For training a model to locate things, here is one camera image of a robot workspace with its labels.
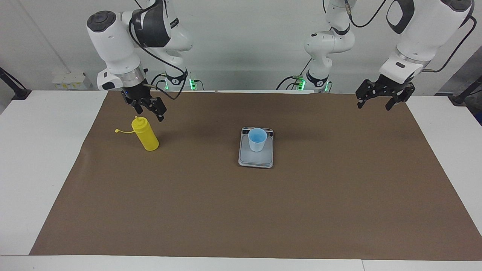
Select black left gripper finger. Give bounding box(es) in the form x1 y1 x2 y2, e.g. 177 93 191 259
385 85 416 111
355 80 377 110

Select white wall socket box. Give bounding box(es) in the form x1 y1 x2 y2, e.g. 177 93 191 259
52 72 88 90

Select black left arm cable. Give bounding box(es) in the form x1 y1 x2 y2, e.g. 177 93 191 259
343 0 477 73

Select yellow squeeze bottle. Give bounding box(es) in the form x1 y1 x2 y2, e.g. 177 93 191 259
115 116 160 152

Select brown paper table mat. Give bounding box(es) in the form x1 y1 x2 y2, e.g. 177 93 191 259
29 91 482 261

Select black left base cable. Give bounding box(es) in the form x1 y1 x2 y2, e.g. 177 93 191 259
276 68 313 91

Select black clamp stand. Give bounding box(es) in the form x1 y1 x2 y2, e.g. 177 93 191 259
0 67 32 100
448 75 482 105

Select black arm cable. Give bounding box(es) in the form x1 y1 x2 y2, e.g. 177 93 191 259
128 0 188 100
343 0 477 73

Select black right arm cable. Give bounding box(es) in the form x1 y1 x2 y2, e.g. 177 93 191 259
128 0 188 100

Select light blue plastic cup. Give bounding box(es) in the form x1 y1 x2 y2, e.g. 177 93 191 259
248 128 268 152

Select silver digital kitchen scale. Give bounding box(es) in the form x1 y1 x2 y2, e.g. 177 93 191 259
238 127 274 169

